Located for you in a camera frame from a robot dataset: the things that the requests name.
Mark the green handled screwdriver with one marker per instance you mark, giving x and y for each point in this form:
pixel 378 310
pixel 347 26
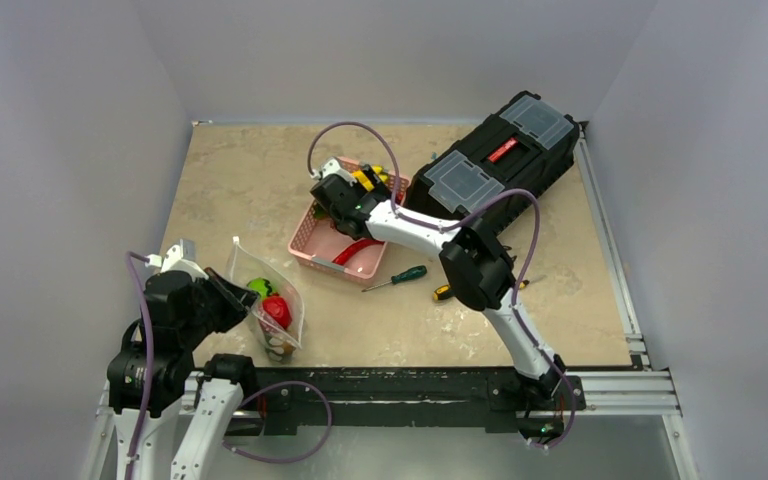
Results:
pixel 410 274

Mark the green striped melon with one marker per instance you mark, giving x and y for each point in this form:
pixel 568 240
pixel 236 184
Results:
pixel 264 287

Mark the black plastic toolbox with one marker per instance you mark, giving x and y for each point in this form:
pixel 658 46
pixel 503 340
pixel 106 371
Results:
pixel 526 144

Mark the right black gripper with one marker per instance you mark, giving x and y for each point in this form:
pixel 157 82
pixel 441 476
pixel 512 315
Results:
pixel 334 201

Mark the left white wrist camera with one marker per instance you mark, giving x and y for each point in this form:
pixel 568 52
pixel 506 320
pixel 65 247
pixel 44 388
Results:
pixel 181 256

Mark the green bell pepper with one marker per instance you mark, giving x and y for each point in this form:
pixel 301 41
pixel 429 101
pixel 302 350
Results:
pixel 278 349

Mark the black yellow screwdriver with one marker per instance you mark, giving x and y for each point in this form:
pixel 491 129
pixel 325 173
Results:
pixel 442 293

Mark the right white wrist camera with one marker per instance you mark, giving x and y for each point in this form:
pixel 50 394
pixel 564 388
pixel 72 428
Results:
pixel 333 166

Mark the yellow utility knife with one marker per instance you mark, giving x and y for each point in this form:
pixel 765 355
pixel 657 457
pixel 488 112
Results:
pixel 529 281

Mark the red chili pepper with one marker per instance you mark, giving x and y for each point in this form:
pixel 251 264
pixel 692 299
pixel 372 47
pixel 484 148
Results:
pixel 352 250

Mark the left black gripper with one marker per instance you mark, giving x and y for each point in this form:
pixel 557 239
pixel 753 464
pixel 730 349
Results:
pixel 237 300

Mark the pink plastic basket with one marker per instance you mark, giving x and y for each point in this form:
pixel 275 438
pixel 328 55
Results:
pixel 316 243

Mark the yellow banana bunch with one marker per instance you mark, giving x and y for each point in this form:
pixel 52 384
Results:
pixel 369 176

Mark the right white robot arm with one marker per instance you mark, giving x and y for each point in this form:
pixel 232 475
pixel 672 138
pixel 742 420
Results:
pixel 477 267

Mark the clear zip top bag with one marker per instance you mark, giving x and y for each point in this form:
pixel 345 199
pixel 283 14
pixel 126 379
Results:
pixel 243 266

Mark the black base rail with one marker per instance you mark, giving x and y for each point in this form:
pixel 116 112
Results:
pixel 490 398

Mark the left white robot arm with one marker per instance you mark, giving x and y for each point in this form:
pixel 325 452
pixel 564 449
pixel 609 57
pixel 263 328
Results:
pixel 147 377

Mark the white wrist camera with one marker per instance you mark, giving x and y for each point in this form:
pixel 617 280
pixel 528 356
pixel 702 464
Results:
pixel 181 256
pixel 333 166

